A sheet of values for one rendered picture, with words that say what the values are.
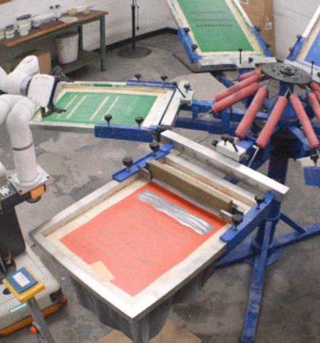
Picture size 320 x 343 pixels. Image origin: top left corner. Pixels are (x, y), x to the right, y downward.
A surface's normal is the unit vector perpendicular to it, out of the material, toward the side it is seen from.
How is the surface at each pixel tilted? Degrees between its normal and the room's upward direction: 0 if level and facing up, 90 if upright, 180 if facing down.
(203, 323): 0
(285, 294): 0
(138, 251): 0
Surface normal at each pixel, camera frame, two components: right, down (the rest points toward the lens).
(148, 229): -0.01, -0.82
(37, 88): -0.41, 0.07
